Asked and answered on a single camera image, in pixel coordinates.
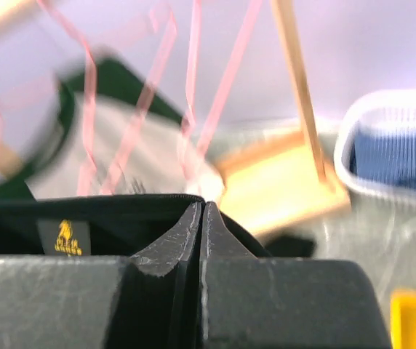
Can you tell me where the white plastic basket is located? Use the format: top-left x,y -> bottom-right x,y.
334,89 -> 416,206

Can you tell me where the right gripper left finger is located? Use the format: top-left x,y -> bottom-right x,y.
0,201 -> 204,349

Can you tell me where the pink wire hanger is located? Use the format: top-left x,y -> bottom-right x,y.
39,1 -> 177,196
178,1 -> 263,180

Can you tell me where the yellow plastic tray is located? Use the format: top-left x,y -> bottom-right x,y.
390,290 -> 416,349

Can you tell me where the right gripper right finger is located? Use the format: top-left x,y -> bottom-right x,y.
200,202 -> 391,348

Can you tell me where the blue patterned cloth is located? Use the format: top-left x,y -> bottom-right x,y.
350,131 -> 416,190

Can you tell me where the green and cream raglan shirt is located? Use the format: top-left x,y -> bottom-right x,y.
0,56 -> 224,201

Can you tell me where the black t shirt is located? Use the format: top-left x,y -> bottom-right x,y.
0,194 -> 316,273

